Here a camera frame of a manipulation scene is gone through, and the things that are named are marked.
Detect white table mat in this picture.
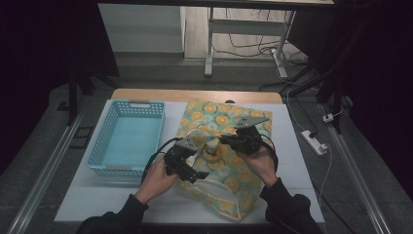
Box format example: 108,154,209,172
54,100,325,224

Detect thin white cable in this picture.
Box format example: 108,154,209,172
319,144,334,198

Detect white power strip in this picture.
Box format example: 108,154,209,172
300,130,329,156

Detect white desk frame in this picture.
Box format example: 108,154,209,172
204,6,297,79

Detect blue plastic basket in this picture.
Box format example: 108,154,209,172
86,98,167,179

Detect white cabinet panel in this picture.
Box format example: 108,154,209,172
97,3,186,54

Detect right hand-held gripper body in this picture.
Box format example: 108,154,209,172
234,116,270,154

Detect black metal stand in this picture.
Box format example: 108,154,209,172
316,61,346,135
66,66,95,127

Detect aluminium rail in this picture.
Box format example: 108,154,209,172
6,97,90,234
319,103,394,234

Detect black floor plate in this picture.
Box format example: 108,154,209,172
69,126,94,150

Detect person's left hand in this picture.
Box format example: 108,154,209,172
134,155,179,205

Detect orange floral tote bag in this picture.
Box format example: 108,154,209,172
176,97,274,222

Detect person's right hand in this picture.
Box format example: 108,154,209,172
238,146,280,189

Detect black floor cables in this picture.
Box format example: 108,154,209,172
212,9,308,64

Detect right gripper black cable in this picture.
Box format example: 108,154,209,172
259,134,281,174

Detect black plug cable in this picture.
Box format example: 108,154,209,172
285,91,319,138

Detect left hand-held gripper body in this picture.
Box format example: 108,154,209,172
164,136,200,178

